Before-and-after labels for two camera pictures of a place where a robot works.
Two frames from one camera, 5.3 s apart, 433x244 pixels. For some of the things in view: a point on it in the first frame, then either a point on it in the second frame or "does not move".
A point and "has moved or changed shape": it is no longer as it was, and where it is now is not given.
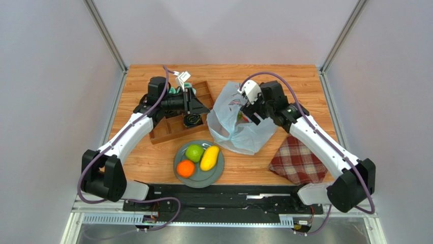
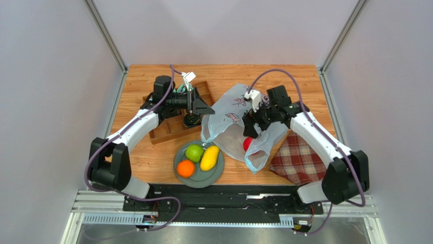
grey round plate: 201,179 does not move
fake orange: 185,168 does not move
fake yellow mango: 209,158 does not move
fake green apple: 194,153 does not move
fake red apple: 245,118 has moved or changed shape
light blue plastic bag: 229,130 has moved or changed shape
